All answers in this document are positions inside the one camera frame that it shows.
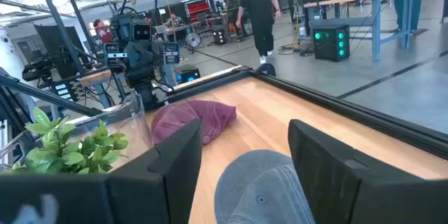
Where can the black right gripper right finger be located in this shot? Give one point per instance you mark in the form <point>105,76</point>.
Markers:
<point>350,189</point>

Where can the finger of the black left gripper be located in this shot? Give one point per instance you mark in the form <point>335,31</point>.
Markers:
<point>115,54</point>
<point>171,53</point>

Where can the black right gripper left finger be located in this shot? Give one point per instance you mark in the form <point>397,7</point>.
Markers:
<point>147,189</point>

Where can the maroon cap hat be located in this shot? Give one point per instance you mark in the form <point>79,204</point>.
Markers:
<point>210,115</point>

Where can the grey cap hat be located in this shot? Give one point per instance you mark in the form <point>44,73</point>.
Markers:
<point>259,189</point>

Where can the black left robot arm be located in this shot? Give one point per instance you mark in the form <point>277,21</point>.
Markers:
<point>145,94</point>

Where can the person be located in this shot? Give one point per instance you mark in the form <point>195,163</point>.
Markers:
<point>104,33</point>
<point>260,10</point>
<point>407,0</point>

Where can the round floor fan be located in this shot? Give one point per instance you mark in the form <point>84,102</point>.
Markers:
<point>192,40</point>

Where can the black computer with blue light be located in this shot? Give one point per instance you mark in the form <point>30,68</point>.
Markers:
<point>188,74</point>

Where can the red tool cabinet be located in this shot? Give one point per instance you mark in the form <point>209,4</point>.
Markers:
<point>198,10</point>

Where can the clear plastic bin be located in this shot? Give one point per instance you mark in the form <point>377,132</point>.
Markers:
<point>134,119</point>

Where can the green plant with white pot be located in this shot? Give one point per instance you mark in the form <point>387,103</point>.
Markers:
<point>66,150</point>

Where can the black computer with green lights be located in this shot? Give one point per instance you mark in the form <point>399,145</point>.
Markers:
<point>330,43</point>

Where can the blue-legged wooden workbench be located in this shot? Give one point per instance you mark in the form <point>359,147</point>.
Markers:
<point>376,17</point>

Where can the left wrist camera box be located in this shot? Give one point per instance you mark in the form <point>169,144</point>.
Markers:
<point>142,31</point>

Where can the grey metal frame pole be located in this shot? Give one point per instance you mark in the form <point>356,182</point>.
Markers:
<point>57,21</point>

